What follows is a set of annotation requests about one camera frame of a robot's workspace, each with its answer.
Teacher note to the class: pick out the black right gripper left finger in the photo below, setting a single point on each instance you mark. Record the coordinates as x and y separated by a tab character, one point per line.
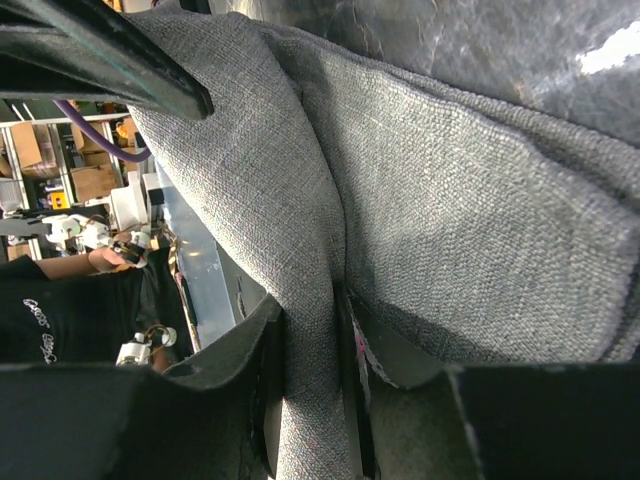
215	415

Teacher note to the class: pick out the person in black shirt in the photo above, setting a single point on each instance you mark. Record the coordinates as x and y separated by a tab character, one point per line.
86	318

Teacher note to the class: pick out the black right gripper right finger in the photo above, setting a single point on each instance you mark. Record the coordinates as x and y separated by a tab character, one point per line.
410	416

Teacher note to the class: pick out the storage shelf with boxes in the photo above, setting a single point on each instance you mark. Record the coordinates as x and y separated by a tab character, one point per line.
51	167

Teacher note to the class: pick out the grey cloth napkin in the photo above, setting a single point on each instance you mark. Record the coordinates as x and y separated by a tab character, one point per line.
483	231

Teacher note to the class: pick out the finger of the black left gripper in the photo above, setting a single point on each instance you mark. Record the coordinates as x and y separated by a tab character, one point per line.
84	50

